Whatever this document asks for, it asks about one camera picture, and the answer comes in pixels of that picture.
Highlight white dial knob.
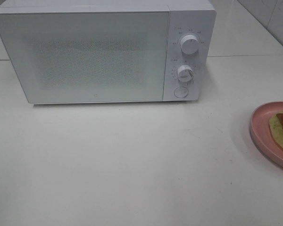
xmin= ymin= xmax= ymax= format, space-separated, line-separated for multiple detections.
xmin=177 ymin=65 xmax=194 ymax=82
xmin=180 ymin=34 xmax=199 ymax=55

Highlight round door release button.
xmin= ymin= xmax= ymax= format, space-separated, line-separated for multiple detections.
xmin=174 ymin=87 xmax=189 ymax=98

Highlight white microwave oven body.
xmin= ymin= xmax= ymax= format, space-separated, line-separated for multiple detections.
xmin=0 ymin=0 xmax=216 ymax=103

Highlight pink plate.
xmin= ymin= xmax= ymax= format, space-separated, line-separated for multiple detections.
xmin=250 ymin=101 xmax=283 ymax=168

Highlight lower white dial knob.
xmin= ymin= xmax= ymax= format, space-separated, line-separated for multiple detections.
xmin=177 ymin=65 xmax=194 ymax=82

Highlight upper white dial knob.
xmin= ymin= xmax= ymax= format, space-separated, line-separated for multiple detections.
xmin=180 ymin=34 xmax=199 ymax=55

